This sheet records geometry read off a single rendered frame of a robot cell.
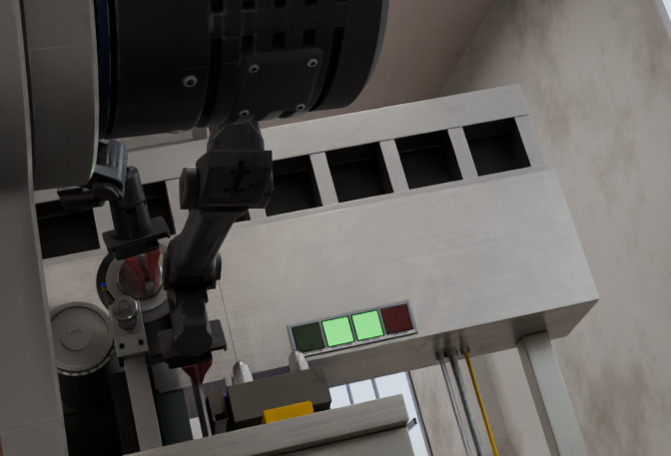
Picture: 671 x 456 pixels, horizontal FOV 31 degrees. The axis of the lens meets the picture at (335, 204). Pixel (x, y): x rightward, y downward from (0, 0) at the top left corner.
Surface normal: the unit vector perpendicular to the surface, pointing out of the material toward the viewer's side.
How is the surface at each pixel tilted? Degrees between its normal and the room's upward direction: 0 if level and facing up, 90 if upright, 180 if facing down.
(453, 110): 90
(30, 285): 115
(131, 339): 90
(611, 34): 90
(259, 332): 90
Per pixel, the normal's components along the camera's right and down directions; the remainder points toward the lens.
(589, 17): -0.94, 0.13
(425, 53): 0.24, 0.90
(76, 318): 0.10, -0.40
